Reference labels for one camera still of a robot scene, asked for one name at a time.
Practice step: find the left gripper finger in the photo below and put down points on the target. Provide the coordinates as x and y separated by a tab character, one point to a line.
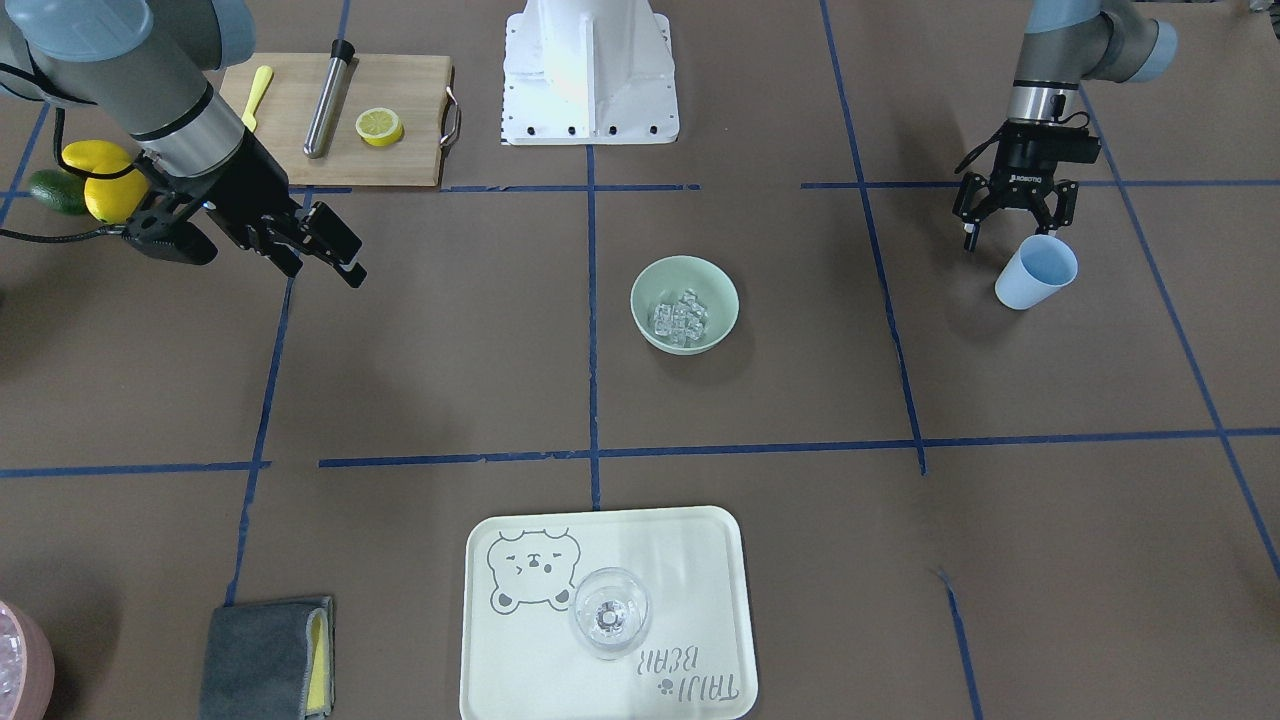
1056	213
971	219

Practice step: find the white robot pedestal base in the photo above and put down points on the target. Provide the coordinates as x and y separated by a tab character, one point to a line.
589	73

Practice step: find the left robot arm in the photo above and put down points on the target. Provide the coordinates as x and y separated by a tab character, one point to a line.
1064	44

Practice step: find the green ceramic bowl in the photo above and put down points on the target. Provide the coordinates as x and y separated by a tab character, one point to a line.
677	273

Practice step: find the yellow plastic knife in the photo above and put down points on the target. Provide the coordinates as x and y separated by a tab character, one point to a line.
260	83

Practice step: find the ice cubes in bowl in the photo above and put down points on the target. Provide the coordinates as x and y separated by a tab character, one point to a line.
680	319

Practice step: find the lemon half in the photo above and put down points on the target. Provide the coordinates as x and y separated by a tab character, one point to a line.
379	127

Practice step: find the clear wine glass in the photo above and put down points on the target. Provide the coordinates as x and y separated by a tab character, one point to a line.
611	613

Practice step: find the metal muddler rod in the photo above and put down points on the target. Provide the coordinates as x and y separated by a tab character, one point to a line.
326	113

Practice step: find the cream bear tray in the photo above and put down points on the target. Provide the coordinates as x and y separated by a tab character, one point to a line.
521	660

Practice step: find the yellow lemon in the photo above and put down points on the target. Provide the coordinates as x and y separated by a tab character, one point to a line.
113	201
95	159

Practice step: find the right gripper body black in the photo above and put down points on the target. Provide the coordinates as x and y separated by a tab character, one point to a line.
243	192

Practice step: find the pink bowl with ice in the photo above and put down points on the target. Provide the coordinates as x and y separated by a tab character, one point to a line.
27	666

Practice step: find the wooden cutting board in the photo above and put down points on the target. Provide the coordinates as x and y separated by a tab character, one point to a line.
418	87

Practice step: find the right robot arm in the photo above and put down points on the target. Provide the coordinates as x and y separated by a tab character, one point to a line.
145	64

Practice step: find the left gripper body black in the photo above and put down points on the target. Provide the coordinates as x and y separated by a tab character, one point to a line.
1022	158

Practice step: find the green avocado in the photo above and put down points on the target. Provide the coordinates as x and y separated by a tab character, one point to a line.
59	191

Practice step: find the light blue plastic cup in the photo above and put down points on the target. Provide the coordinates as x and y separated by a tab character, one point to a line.
1041	267

